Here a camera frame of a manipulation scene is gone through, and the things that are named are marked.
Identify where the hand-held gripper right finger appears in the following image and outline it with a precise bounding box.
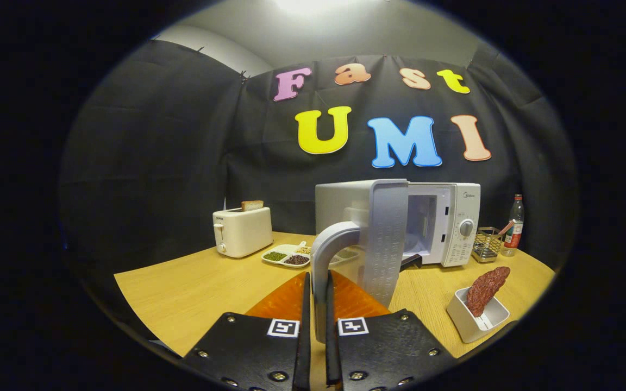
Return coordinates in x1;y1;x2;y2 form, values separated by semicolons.
325;270;458;391

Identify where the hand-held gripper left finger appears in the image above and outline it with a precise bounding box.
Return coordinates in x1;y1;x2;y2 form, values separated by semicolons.
180;272;312;391

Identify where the reddish brown meat strip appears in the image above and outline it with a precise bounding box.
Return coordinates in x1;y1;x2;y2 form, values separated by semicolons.
466;266;511;318

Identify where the cream toaster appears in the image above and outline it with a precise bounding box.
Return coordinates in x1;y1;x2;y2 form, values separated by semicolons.
212;206;274;258

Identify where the white divided dish of beans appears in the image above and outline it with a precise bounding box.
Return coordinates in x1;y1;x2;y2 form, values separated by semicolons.
261;241;314;269

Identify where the small white rectangular dish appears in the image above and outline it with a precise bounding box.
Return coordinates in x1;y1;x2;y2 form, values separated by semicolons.
446;287;510;344

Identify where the clear plastic bottle red label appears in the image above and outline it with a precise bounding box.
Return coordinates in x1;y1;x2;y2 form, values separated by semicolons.
500;194;525;257

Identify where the black backdrop cloth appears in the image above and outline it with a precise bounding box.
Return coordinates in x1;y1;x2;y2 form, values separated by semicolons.
58;39;580;272

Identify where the ceiling light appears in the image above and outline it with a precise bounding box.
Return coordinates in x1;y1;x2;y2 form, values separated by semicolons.
275;0;346;14

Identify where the metal wire holder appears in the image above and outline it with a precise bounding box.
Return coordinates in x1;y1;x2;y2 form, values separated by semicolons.
472;227;504;263

